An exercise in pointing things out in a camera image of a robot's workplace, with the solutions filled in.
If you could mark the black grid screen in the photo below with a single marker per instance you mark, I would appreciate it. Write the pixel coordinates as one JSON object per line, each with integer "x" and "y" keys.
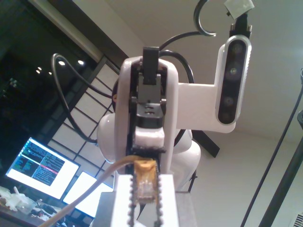
{"x": 99, "y": 113}

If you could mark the monitor with white screen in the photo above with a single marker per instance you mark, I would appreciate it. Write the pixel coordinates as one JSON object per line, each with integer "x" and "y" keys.
{"x": 80, "y": 186}

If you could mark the monitor with terminal text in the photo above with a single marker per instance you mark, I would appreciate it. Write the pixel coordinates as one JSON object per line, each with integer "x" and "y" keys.
{"x": 47, "y": 170}

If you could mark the thin black stand pole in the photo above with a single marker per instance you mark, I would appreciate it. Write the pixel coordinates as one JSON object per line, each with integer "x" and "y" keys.
{"x": 272, "y": 160}

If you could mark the thick black stand pole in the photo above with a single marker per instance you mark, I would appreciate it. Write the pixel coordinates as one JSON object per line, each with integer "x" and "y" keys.
{"x": 282, "y": 194}

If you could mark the white paper tag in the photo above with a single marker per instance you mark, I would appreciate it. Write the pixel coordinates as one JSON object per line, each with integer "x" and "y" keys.
{"x": 239, "y": 8}

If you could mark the gripper camera bar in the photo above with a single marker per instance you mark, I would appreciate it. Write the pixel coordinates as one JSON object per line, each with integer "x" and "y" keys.
{"x": 201, "y": 106}

